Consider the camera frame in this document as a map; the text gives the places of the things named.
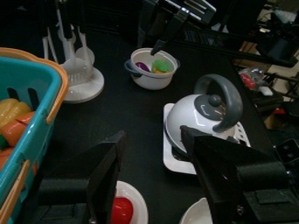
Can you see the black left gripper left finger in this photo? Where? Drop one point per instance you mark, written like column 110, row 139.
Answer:
column 82, row 180

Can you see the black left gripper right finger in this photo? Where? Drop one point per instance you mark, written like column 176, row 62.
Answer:
column 234, row 175

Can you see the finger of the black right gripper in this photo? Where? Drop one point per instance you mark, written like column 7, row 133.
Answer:
column 143, row 23
column 166, row 33

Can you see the yellow toy corn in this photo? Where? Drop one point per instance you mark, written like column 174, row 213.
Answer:
column 11, row 112

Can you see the green yellow toy vegetable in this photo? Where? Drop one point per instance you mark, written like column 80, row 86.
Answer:
column 160, row 66

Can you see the purple toy eggplant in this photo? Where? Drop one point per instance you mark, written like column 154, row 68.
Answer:
column 142, row 67

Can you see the red toy tomato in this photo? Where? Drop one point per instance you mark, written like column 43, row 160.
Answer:
column 122, row 210

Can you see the white toy stove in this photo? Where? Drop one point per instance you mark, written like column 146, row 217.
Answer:
column 175, row 166

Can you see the white toy frying pan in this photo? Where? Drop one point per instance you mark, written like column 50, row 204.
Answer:
column 196, row 214

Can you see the white toy spoon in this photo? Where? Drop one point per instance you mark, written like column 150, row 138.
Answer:
column 84, row 52

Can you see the white cup drying rack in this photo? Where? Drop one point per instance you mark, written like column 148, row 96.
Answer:
column 76, row 68

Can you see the orange toy vegetable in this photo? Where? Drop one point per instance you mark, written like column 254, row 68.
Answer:
column 15, row 131

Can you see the black chair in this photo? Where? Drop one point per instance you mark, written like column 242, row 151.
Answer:
column 276, row 43

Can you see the white thin toy utensil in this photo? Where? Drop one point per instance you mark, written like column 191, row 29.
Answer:
column 48, row 49

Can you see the plastic bag with red item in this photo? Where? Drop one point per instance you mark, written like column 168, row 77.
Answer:
column 248, row 78

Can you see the white utensil rack stand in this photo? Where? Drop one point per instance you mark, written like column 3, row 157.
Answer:
column 86, row 87

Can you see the teal basket with orange rim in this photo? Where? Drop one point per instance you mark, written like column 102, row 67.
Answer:
column 43, row 78

